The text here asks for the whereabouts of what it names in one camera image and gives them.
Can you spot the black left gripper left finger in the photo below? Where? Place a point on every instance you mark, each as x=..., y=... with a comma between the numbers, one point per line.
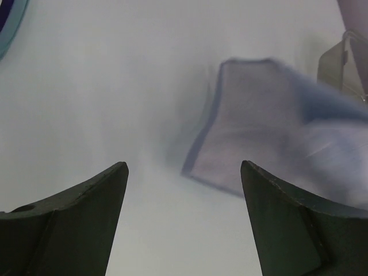
x=69, y=233

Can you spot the purple towel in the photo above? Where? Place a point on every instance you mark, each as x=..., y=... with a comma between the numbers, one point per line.
x=5, y=9

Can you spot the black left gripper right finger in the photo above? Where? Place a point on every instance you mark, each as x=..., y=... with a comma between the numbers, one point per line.
x=299, y=233

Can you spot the clear plastic bin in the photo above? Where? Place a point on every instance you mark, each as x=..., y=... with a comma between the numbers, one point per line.
x=344, y=66

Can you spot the light blue towel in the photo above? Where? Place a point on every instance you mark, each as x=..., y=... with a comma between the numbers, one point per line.
x=305, y=133

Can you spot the teal plastic bin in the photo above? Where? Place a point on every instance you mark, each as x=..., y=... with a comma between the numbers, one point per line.
x=12, y=25

